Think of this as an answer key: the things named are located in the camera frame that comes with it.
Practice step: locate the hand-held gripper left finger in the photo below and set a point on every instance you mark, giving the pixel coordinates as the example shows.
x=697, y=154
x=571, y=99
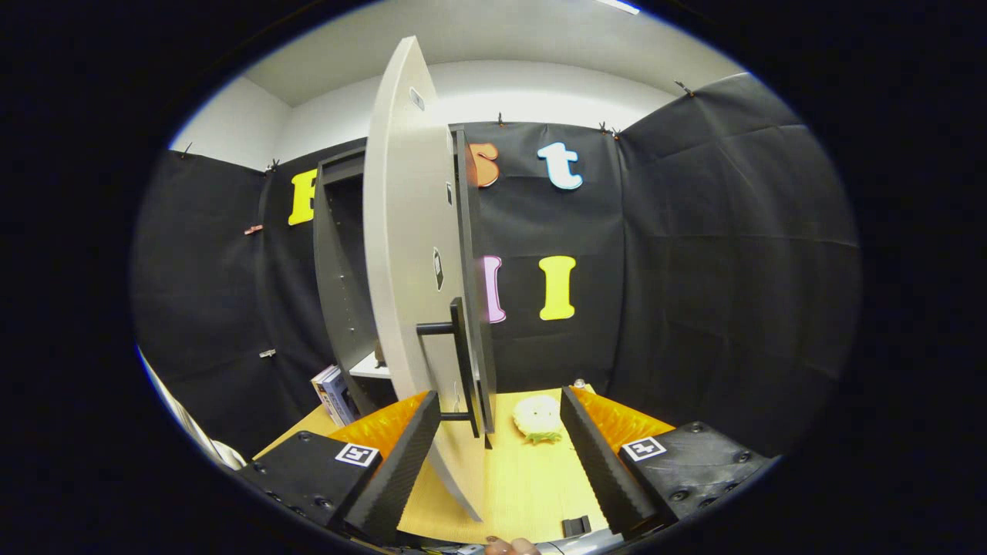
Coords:
x=393, y=478

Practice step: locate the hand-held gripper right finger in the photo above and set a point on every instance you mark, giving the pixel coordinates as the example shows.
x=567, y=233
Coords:
x=601, y=470

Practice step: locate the brown fuzzy shoe with bow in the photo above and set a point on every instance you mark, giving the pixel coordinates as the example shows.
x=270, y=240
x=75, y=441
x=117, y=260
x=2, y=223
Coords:
x=379, y=356

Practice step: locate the grey shoe cabinet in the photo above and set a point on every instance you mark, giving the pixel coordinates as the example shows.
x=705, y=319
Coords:
x=339, y=270

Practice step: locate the beige shoe cabinet door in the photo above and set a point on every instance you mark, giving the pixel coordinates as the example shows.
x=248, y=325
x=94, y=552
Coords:
x=401, y=231

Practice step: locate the small black block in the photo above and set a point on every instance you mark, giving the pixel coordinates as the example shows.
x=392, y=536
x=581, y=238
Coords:
x=576, y=526

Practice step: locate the yellow plush toy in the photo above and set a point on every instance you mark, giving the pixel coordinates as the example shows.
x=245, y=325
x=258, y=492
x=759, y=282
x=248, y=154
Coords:
x=537, y=416

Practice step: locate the blue book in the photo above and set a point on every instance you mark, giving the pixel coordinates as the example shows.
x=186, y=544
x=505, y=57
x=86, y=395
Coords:
x=339, y=397

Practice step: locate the black backdrop cloth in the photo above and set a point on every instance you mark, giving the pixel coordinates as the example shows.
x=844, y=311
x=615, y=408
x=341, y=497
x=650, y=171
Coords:
x=732, y=270

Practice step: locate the long ceiling light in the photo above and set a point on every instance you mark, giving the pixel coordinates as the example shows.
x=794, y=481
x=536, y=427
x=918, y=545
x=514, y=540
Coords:
x=619, y=6

